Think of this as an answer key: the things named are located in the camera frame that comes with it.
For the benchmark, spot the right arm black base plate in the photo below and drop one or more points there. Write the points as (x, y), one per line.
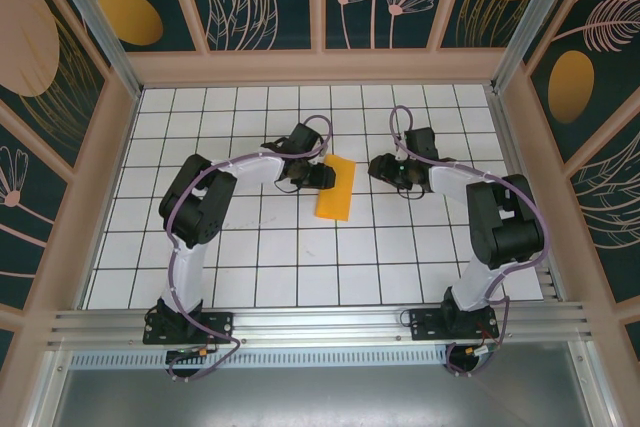
(425, 327)

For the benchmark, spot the grey metal sheet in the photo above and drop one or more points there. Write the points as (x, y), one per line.
(320, 397)

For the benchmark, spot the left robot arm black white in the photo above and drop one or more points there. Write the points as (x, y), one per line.
(187, 272)

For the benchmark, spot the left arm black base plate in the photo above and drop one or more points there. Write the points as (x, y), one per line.
(220, 327)

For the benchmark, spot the aluminium mounting rail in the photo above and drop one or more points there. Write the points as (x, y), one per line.
(320, 322)

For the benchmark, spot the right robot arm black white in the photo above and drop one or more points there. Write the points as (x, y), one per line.
(470, 287)

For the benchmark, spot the aluminium frame post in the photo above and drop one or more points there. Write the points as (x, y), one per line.
(530, 22)
(97, 27)

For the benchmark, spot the orange paper sheet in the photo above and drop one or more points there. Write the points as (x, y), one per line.
(337, 197)

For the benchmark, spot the aluminium side rail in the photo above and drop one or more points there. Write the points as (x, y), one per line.
(527, 197)

